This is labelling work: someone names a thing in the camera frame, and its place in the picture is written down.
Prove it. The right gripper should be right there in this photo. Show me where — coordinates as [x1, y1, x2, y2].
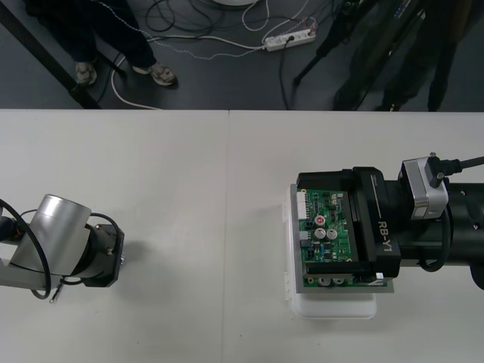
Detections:
[297, 166, 402, 289]

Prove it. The green circuit board grey frame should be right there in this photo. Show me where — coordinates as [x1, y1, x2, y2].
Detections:
[294, 183, 395, 296]

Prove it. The dark thick-legged tripod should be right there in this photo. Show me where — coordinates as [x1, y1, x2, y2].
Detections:
[333, 0, 472, 113]

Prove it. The black tripod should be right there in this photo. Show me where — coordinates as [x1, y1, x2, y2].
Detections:
[293, 0, 379, 86]

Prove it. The white power strip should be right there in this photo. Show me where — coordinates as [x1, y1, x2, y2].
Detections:
[262, 29, 317, 53]

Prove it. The white round base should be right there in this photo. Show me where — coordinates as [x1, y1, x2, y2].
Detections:
[210, 0, 262, 7]

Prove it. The person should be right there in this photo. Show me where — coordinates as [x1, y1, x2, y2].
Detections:
[26, 0, 179, 88]

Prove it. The black slanted desk leg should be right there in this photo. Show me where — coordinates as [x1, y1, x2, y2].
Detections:
[0, 3, 103, 110]

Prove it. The black floor cable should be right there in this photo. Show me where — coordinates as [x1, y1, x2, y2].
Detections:
[278, 36, 295, 110]

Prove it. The white power cord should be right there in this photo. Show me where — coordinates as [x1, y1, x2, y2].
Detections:
[110, 34, 265, 110]

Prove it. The thin white twisted cable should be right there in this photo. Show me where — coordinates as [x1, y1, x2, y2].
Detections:
[90, 0, 265, 61]

